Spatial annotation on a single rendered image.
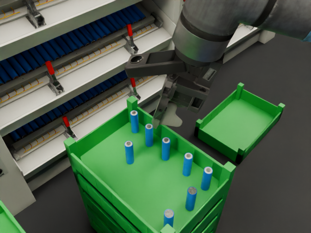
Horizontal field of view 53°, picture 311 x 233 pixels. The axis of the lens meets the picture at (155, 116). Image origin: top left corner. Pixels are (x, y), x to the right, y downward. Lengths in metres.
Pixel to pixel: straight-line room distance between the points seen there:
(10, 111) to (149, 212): 0.44
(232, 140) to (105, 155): 0.60
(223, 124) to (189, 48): 0.79
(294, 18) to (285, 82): 1.06
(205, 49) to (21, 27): 0.44
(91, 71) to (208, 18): 0.53
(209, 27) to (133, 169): 0.37
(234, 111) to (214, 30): 0.87
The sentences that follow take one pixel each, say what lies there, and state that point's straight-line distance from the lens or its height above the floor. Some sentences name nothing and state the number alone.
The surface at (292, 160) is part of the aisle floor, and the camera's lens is 1.23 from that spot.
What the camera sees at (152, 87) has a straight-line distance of 1.17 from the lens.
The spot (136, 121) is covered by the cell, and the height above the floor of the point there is 0.37.
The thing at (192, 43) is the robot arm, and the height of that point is 0.65.
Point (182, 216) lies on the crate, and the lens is 0.66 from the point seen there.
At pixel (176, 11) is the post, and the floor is 0.43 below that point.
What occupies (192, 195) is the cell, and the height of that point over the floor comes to 0.39.
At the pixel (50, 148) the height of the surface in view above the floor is 0.15.
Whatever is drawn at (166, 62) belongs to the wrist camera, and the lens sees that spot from 0.55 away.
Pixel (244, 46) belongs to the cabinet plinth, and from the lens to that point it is 1.67.
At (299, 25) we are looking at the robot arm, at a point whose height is 0.68.
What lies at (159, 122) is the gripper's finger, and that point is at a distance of 0.63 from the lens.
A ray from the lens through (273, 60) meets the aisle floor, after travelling 1.66.
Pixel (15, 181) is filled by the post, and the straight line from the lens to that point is 1.00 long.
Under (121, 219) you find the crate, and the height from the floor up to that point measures 0.28.
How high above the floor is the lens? 0.91
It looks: 46 degrees down
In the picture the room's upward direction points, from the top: straight up
